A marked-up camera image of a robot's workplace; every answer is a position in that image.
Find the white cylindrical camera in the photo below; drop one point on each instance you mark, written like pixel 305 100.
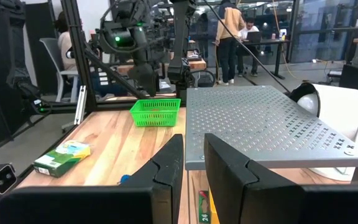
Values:
pixel 346 112

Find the dark laptop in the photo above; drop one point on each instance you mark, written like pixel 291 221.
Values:
pixel 254 36

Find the wooden background table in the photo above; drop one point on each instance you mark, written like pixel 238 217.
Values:
pixel 199 64

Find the grey office chair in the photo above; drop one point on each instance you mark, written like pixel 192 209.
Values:
pixel 53 53

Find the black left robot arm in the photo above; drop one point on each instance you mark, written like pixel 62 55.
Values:
pixel 135 34

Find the silver aluminium bar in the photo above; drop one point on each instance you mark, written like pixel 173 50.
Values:
pixel 80 105

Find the grey perforated metal riser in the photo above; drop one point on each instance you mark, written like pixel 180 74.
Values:
pixel 244 124

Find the green plastic basket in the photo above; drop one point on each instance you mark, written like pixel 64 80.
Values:
pixel 155 116

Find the large green crayon box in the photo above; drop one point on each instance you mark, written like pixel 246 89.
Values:
pixel 61 158

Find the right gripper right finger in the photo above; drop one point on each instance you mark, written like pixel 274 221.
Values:
pixel 259 202

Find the small green yellow crayon box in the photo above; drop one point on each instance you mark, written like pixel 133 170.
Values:
pixel 204 208

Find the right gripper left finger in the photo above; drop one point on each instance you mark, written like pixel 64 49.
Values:
pixel 154 193

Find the black desk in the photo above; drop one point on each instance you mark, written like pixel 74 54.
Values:
pixel 275 42

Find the person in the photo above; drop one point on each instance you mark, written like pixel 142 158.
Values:
pixel 249 28
pixel 64 46
pixel 232 18

